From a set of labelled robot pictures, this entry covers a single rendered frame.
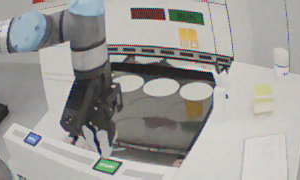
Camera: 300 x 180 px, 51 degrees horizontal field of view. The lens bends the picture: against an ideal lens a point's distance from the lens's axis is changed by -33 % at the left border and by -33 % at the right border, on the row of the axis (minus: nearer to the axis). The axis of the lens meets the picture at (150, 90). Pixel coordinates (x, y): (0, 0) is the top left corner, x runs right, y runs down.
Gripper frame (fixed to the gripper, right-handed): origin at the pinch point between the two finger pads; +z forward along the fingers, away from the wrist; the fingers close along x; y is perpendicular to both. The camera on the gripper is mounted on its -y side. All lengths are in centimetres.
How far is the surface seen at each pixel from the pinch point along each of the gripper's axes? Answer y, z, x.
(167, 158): 24.9, 18.0, -3.9
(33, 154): -4.0, 5.5, 23.5
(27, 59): 207, 85, 224
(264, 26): 207, 39, -18
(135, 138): 22.1, 10.1, 3.0
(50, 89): 59, 23, 61
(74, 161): -1.2, 4.0, 8.6
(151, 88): 46.4, 10.0, 8.6
